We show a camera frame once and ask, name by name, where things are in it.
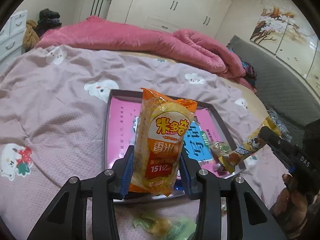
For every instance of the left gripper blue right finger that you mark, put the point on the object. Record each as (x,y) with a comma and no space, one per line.
(188,169)

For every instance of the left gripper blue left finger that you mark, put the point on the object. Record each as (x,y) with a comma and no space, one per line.
(127,171)

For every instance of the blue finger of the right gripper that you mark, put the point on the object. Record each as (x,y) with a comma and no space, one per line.
(286,152)

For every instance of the clear green pastry packet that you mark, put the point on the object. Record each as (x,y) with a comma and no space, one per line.
(219,149)

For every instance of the yellow cow bread packet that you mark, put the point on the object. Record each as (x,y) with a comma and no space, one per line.
(250,146)

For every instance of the orange rice cracker packet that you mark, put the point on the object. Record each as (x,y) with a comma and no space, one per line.
(162,125)

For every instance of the blue Oreo packet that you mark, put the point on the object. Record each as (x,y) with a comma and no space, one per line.
(178,185)

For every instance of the clear red snack packet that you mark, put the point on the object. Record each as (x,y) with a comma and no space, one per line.
(220,170)

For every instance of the person's right hand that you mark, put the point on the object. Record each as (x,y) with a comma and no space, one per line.
(297,218)

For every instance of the dark patterned pillow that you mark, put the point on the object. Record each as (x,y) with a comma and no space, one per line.
(285,134)

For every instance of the light green mooncake packet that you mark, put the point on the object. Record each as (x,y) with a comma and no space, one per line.
(163,227)

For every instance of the grey padded headboard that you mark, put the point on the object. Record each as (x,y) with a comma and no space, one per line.
(285,97)

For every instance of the folded colourful clothes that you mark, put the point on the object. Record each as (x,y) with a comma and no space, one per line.
(247,70)

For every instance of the mauve cartoon bed sheet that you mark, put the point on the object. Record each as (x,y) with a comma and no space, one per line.
(53,108)

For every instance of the pink quilt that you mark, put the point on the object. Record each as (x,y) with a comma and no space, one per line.
(184,45)

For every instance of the cream wardrobe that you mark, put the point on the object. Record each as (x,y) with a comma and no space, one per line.
(204,16)

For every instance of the brown plush toy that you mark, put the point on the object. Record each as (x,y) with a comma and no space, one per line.
(30,38)

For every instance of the pile of dark clothes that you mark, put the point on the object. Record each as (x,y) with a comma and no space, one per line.
(47,20)

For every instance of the white drawer cabinet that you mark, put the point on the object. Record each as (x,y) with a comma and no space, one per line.
(13,32)

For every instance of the flower tree wall painting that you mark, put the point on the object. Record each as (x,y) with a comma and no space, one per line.
(286,33)

